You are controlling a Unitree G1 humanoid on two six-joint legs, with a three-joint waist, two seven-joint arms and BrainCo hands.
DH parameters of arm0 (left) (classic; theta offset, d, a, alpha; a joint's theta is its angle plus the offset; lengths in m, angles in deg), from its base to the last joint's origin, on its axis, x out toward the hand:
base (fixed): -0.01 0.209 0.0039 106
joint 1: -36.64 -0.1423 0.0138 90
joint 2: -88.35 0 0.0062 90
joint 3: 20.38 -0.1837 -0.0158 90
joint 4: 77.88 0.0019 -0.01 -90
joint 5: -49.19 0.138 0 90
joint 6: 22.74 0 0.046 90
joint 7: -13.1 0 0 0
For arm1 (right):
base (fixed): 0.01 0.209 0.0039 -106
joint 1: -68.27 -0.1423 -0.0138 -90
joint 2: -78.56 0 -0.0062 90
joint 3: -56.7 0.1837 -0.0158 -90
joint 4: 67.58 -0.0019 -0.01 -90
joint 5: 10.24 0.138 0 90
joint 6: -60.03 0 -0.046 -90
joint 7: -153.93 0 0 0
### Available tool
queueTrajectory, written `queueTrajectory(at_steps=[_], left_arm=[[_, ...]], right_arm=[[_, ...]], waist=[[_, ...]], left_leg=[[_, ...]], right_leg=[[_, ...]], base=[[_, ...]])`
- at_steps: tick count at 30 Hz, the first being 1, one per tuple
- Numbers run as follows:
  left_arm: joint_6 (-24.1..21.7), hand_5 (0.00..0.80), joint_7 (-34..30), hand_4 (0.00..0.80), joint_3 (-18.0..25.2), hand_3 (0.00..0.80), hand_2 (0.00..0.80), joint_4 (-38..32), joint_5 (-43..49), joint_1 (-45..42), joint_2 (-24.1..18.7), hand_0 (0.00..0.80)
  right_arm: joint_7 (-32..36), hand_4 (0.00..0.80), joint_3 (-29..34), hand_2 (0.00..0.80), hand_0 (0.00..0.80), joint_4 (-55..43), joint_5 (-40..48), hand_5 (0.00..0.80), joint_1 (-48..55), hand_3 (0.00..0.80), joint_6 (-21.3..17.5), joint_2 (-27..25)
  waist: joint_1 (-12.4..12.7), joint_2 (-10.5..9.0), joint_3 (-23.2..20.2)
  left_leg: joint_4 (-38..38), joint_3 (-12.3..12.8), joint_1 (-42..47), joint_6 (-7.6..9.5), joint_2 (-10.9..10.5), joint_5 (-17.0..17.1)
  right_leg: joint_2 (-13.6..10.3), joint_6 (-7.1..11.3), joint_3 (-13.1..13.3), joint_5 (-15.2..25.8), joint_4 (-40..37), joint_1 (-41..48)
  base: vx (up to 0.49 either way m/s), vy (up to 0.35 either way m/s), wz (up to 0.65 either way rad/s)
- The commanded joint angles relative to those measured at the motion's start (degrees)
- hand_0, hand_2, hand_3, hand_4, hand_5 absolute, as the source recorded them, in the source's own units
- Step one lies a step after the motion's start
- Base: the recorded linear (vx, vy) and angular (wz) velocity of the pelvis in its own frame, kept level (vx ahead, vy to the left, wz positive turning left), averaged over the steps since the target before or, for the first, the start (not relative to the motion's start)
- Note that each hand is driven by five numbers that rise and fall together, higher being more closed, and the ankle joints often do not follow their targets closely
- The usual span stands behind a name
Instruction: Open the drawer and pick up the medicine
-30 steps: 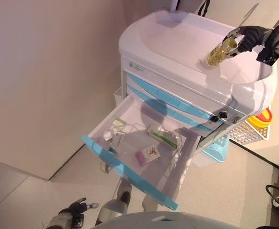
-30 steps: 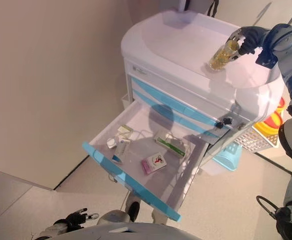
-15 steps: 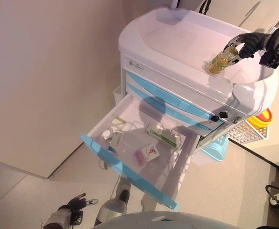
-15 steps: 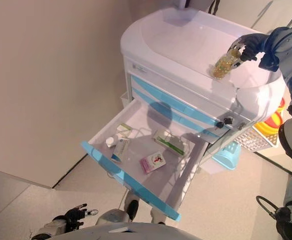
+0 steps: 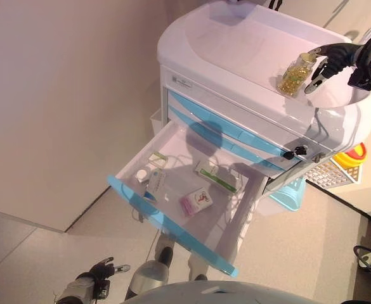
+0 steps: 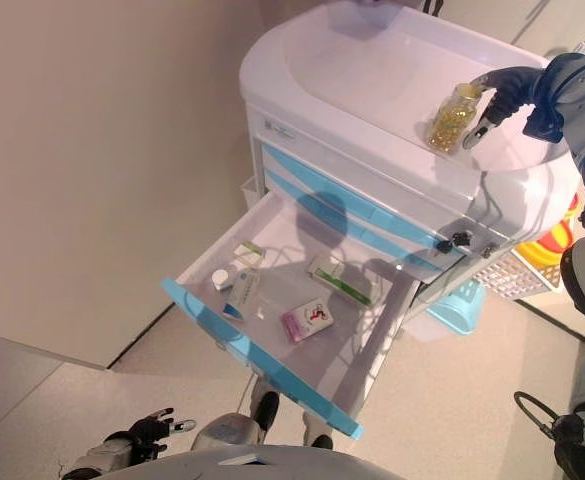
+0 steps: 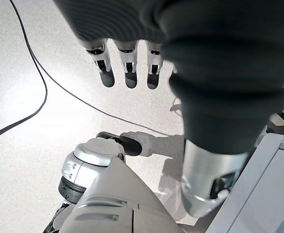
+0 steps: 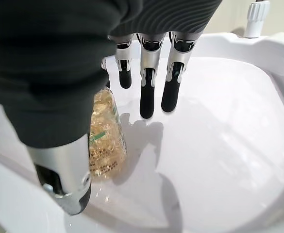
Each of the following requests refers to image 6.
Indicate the dark right robot hand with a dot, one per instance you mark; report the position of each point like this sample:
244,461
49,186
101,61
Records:
514,90

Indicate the dark left robot hand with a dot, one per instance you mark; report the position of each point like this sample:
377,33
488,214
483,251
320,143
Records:
149,432

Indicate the clear bottle of yellow capsules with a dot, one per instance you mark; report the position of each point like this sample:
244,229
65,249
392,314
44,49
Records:
449,125

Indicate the blue white medicine box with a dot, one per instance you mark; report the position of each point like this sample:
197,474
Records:
244,292

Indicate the pink white medicine box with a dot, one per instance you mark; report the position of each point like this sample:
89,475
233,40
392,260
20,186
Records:
307,320

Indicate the small green white medicine box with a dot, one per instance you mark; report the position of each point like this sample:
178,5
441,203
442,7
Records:
249,252

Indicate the long green white medicine box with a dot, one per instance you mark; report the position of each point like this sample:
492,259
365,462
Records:
324,267

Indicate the white medical cart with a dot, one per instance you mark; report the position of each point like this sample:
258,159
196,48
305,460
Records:
372,75

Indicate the black headed key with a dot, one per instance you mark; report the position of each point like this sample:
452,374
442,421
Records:
461,239
444,246

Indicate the yellow sharps container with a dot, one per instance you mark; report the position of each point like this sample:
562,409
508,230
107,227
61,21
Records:
547,245

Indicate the silver cart side latch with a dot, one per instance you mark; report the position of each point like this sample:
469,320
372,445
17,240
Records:
489,251

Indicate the small white pill bottle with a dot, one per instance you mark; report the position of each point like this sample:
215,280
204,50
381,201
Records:
220,280

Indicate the silver robot torso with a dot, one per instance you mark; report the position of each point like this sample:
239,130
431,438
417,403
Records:
322,467

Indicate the white lattice basket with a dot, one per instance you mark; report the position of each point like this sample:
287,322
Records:
502,277

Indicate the light blue waste bin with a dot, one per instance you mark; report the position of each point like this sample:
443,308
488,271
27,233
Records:
457,310

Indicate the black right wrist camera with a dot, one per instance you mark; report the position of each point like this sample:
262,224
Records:
544,125

